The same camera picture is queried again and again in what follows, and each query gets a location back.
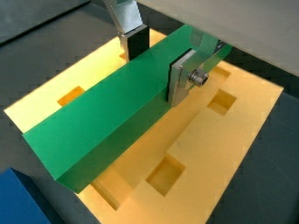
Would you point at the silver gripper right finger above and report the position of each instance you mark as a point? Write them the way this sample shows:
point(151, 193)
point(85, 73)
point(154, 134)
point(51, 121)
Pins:
point(190, 69)

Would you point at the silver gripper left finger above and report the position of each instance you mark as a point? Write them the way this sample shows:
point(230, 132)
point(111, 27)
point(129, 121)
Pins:
point(133, 31)

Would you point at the green rectangular block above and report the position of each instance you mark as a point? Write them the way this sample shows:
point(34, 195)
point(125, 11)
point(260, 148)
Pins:
point(83, 137)

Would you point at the blue rectangular block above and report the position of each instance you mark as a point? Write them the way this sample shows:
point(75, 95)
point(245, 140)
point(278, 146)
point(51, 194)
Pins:
point(23, 204)

